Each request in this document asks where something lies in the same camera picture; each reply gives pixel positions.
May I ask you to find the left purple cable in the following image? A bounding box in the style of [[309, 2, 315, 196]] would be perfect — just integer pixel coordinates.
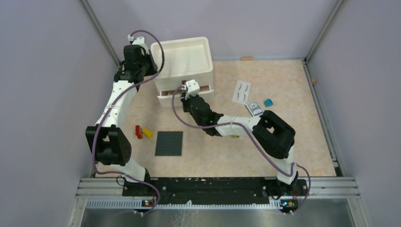
[[91, 29, 166, 216]]

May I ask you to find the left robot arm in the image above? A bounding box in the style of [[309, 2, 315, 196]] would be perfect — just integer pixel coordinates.
[[85, 36, 157, 195]]

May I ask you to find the white drawer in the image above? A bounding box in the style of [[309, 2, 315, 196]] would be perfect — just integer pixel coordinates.
[[157, 85, 215, 107]]

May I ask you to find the blue playing card box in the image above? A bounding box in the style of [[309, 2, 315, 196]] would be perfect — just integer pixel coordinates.
[[245, 100, 264, 116]]

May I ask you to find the purple cable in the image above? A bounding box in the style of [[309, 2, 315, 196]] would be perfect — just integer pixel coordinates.
[[91, 29, 166, 216], [171, 85, 311, 214]]

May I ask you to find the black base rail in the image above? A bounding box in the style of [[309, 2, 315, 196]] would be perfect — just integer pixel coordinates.
[[122, 177, 307, 205]]

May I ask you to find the yellow toy block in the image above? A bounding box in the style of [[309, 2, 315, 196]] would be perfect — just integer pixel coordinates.
[[142, 128, 153, 138]]

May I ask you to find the dark grey studded baseplate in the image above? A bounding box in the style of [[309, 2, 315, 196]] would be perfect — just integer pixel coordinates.
[[155, 131, 183, 157]]

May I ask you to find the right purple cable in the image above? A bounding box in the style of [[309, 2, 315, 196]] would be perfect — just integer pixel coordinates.
[[171, 85, 311, 214]]

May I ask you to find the red owl toy block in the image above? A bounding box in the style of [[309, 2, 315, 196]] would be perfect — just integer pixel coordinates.
[[135, 125, 143, 139]]

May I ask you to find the false eyelashes card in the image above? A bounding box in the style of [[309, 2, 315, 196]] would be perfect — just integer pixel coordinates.
[[232, 80, 252, 105]]

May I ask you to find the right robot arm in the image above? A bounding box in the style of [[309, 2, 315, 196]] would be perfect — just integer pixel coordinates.
[[174, 79, 297, 195]]

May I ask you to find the small blue toy block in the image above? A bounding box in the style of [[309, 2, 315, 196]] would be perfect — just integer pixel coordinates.
[[263, 99, 274, 107]]

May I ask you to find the white drawer organizer cabinet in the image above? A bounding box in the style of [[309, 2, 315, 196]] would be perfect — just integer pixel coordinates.
[[150, 36, 214, 93]]

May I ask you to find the wooden block at wall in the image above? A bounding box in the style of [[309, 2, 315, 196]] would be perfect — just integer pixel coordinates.
[[240, 56, 254, 61]]

